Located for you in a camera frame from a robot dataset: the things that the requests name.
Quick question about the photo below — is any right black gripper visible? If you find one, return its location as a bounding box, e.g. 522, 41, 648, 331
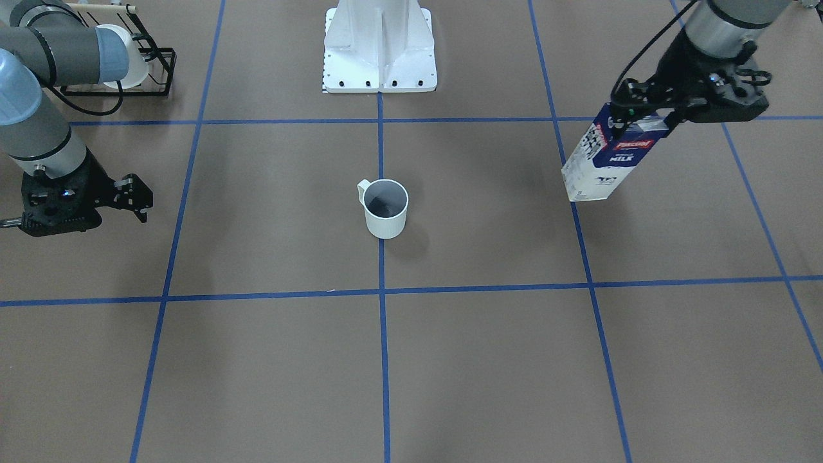
23, 154, 154, 224

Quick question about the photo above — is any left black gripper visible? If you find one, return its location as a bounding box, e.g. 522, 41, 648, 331
609, 32, 759, 140

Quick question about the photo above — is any milk carton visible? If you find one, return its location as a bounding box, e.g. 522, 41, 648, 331
561, 104, 669, 202

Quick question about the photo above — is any white mug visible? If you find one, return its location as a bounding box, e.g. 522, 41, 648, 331
357, 179, 410, 240

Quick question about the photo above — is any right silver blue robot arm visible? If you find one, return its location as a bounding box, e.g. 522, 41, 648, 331
1, 1, 154, 237

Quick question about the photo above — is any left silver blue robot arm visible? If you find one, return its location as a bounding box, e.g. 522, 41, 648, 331
610, 1, 790, 138

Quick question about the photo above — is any white cup rear in rack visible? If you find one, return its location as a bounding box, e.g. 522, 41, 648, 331
95, 24, 149, 89

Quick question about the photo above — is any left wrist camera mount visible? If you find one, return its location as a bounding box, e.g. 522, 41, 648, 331
687, 66, 773, 123

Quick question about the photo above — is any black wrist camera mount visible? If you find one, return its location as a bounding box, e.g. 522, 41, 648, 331
1, 208, 102, 237

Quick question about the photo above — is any black wire cup rack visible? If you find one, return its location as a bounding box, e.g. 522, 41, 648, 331
51, 1, 176, 96

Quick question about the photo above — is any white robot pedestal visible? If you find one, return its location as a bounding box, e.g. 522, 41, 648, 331
321, 1, 438, 94

